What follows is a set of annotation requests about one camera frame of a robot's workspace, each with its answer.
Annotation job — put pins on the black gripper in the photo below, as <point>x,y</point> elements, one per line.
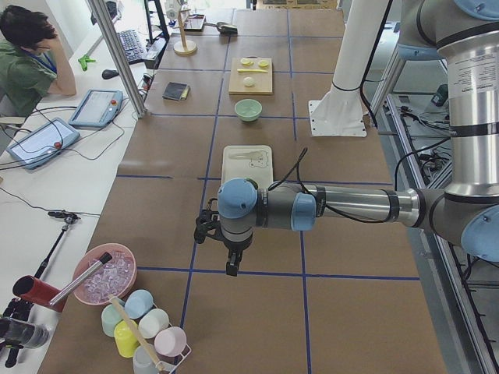
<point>236,247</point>

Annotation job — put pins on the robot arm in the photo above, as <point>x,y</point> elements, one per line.
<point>465,213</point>

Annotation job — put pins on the pink bowl with ice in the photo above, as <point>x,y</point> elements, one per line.
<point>116,277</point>

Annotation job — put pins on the green ceramic bowl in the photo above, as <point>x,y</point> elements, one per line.
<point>248,110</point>

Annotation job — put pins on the white cup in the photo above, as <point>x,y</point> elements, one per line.
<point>153,322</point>

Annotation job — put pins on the pink cup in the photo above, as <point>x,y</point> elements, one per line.
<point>170,342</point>

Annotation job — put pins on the blue cup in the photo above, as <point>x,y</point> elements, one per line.
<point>139,303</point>

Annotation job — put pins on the white rectangular bear tray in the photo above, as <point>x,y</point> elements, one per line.
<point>245,170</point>

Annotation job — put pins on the green cup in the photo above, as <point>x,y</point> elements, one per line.
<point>110,318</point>

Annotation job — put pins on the yellow cup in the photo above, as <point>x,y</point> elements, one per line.
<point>125,340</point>

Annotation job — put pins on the grey cup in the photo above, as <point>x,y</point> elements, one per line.
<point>142,363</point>

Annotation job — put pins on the silver metal tube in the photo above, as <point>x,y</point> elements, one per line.
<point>71,287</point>

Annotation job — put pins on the black selfie stick tripod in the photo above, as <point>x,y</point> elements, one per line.
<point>69,218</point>

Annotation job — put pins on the wooden cutting board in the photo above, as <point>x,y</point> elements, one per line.
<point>251,76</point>

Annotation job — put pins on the red bottle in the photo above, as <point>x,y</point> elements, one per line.
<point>32,289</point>

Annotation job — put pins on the lemon slice stack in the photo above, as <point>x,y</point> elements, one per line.
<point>246,61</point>

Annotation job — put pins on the far blue teach pendant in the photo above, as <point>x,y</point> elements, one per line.
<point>97,109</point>

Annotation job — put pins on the blue teach pendant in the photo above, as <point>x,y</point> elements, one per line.
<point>43,144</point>
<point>97,109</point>

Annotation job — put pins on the wooden mug tree stand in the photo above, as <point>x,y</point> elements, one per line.
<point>184,47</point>

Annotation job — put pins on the near blue teach pendant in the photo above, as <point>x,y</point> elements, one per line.
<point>43,144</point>

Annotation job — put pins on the black computer mouse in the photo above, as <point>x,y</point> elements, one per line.
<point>109,73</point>

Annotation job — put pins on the black keyboard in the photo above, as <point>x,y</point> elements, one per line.
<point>132,46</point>

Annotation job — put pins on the metal scoop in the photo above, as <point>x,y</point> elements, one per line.
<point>223,28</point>

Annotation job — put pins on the dark tray with glasses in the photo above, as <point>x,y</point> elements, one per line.
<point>194,22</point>

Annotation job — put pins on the green clamp tool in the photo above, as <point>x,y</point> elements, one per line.
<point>84,61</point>

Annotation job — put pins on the person in green shirt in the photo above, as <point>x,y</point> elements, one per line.
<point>33,61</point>

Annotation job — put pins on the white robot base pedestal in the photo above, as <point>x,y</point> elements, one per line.
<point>340,111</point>

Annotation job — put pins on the black camera on tripod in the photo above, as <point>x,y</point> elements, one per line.
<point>18,333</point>

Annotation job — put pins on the aluminium frame post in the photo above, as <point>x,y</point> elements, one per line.
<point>100,11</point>

